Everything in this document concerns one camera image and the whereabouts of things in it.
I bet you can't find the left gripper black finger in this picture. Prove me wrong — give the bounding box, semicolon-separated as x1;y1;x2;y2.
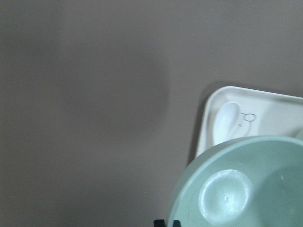
153;219;165;227

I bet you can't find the cream serving tray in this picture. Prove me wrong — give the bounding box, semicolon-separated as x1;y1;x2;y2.
195;86;303;157

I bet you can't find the green bowl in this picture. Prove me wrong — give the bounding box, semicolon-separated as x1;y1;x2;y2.
167;136;303;227

